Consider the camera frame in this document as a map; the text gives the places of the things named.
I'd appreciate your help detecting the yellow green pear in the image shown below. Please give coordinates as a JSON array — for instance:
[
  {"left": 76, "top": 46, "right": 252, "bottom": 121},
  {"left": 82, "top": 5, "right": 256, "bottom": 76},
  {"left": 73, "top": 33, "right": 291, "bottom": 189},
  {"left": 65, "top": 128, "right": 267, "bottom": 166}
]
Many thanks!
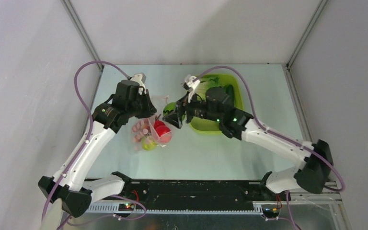
[{"left": 141, "top": 136, "right": 158, "bottom": 151}]

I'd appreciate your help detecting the purple cable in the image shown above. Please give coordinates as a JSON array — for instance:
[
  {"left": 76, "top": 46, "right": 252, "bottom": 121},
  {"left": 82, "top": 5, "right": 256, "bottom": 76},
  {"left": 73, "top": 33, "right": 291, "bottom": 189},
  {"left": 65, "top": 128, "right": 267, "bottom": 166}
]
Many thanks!
[
  {"left": 41, "top": 61, "right": 131, "bottom": 229},
  {"left": 192, "top": 66, "right": 346, "bottom": 192}
]

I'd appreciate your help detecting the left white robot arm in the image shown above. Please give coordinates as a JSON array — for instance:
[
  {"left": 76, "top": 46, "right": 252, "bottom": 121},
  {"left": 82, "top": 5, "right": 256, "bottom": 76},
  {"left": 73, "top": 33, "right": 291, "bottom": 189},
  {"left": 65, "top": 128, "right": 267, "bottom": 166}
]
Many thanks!
[{"left": 38, "top": 79, "right": 157, "bottom": 218}]

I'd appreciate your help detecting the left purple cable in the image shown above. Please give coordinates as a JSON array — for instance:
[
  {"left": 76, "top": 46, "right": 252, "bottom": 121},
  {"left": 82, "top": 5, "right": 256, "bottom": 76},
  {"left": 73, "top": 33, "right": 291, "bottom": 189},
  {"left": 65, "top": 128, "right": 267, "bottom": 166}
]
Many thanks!
[{"left": 41, "top": 61, "right": 131, "bottom": 229}]

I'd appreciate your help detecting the clear pink zip bag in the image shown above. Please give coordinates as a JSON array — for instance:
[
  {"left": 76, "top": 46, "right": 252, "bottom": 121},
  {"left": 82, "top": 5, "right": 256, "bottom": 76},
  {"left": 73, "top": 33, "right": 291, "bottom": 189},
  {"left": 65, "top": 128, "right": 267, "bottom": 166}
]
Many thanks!
[{"left": 131, "top": 96, "right": 173, "bottom": 152}]

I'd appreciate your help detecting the small green watermelon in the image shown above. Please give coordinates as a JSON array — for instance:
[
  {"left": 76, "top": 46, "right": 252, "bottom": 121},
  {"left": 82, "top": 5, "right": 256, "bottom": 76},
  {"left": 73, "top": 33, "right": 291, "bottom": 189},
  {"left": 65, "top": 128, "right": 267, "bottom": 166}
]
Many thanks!
[{"left": 162, "top": 102, "right": 176, "bottom": 116}]

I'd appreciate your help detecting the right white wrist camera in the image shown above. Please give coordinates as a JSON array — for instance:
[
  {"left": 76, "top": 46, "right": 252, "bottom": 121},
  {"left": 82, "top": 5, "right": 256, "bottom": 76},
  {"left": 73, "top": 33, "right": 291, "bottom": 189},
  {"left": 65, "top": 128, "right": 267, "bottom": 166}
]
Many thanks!
[{"left": 182, "top": 75, "right": 200, "bottom": 103}]

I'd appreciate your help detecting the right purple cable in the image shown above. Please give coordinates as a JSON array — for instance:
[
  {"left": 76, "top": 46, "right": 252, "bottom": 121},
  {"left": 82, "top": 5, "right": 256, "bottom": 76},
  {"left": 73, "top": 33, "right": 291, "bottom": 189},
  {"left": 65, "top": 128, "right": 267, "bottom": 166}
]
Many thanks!
[{"left": 192, "top": 66, "right": 346, "bottom": 192}]

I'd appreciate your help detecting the red apple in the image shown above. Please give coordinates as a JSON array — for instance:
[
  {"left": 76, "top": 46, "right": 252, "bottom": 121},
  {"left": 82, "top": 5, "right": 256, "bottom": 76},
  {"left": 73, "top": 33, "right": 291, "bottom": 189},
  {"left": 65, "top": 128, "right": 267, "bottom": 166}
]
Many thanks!
[{"left": 155, "top": 126, "right": 172, "bottom": 144}]

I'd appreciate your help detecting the green plastic tray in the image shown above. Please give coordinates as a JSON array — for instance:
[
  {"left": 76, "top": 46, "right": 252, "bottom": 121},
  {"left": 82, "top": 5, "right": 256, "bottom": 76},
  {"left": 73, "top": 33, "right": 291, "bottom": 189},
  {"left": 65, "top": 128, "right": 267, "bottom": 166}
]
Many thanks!
[{"left": 190, "top": 73, "right": 244, "bottom": 136}]

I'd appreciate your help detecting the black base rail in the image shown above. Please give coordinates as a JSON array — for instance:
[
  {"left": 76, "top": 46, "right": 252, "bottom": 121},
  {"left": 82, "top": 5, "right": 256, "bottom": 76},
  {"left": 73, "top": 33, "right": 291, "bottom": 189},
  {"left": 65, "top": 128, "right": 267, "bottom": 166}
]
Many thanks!
[{"left": 120, "top": 180, "right": 286, "bottom": 212}]

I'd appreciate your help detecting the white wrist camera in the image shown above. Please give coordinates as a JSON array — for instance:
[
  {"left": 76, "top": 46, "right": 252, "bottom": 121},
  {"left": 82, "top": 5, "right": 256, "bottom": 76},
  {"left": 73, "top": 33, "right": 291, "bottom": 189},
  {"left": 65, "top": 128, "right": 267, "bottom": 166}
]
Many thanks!
[
  {"left": 128, "top": 73, "right": 146, "bottom": 94},
  {"left": 182, "top": 75, "right": 200, "bottom": 103}
]

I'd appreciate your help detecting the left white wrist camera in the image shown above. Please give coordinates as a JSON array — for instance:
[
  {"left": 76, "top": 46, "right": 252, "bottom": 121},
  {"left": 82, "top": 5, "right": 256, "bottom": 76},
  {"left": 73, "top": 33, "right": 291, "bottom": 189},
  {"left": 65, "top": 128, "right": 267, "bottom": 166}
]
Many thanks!
[{"left": 128, "top": 73, "right": 146, "bottom": 94}]

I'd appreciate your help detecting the dark green cucumber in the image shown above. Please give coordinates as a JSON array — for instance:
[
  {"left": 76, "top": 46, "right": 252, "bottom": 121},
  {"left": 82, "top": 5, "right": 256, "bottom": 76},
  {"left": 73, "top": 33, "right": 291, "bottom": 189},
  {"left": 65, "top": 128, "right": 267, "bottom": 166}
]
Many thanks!
[{"left": 225, "top": 84, "right": 235, "bottom": 105}]

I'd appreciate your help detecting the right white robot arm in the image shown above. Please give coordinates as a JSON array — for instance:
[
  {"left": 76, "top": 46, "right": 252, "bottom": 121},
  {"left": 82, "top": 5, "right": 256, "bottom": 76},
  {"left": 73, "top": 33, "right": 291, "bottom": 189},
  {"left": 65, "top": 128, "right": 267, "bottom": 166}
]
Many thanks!
[{"left": 163, "top": 87, "right": 333, "bottom": 200}]

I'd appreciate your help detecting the green lettuce head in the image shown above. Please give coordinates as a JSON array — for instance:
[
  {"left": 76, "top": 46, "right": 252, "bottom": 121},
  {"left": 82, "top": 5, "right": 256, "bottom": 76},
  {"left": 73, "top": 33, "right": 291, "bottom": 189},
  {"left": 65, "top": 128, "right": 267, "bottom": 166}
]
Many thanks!
[{"left": 195, "top": 78, "right": 224, "bottom": 100}]

